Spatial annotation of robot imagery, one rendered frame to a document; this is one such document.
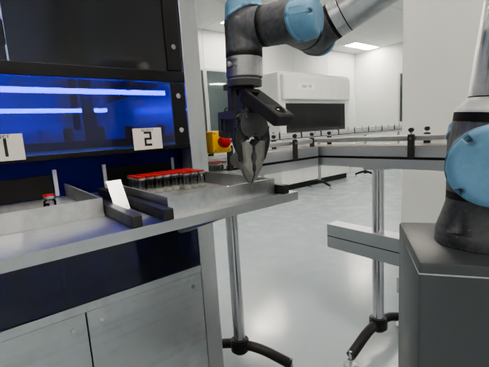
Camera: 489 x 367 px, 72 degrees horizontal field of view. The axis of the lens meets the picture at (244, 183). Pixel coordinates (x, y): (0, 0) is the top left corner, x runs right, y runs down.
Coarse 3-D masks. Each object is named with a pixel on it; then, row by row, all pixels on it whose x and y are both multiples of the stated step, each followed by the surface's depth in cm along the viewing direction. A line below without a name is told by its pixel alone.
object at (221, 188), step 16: (208, 176) 96; (224, 176) 90; (240, 176) 84; (128, 192) 76; (144, 192) 68; (176, 192) 84; (192, 192) 63; (208, 192) 65; (224, 192) 67; (240, 192) 70; (256, 192) 72; (272, 192) 75; (176, 208) 61; (192, 208) 63
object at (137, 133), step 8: (136, 128) 93; (144, 128) 94; (152, 128) 95; (160, 128) 97; (136, 136) 93; (144, 136) 94; (152, 136) 96; (160, 136) 97; (136, 144) 93; (144, 144) 94; (152, 144) 96; (160, 144) 97
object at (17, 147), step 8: (0, 136) 74; (8, 136) 75; (16, 136) 76; (0, 144) 74; (8, 144) 75; (16, 144) 76; (0, 152) 74; (8, 152) 75; (16, 152) 76; (24, 152) 77; (0, 160) 74; (8, 160) 75
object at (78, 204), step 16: (80, 192) 76; (0, 208) 77; (16, 208) 76; (32, 208) 75; (48, 208) 58; (64, 208) 60; (80, 208) 61; (96, 208) 63; (0, 224) 54; (16, 224) 55; (32, 224) 57; (48, 224) 58
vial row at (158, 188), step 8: (144, 176) 83; (152, 176) 83; (160, 176) 85; (168, 176) 86; (176, 176) 88; (144, 184) 82; (152, 184) 83; (160, 184) 85; (168, 184) 86; (176, 184) 87; (152, 192) 84; (160, 192) 85
